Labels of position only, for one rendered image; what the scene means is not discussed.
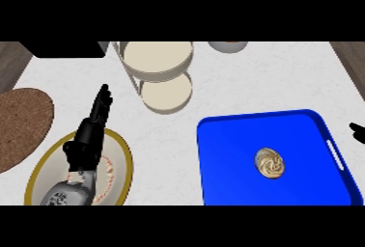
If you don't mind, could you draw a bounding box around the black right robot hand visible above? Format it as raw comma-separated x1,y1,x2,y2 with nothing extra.
348,122,365,145

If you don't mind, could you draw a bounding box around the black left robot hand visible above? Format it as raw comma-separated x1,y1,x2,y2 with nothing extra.
61,83,114,173

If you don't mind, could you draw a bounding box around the blue tray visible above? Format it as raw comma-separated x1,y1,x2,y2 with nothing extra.
195,108,365,206

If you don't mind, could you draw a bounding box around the swirled frosting cupcake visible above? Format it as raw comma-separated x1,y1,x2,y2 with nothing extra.
254,147,287,179

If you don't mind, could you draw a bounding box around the cream tiered basket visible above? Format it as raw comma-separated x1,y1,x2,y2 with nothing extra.
110,41,195,115

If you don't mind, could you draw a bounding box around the gold rimmed white plate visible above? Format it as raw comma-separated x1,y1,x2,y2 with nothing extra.
22,127,136,206

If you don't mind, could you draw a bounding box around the brown cork placemat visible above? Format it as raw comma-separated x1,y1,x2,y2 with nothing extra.
0,87,56,175

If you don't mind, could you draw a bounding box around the black appliance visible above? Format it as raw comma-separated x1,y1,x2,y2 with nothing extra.
19,41,111,59

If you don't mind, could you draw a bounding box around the grey bowl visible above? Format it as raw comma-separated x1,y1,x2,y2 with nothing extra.
207,41,250,54

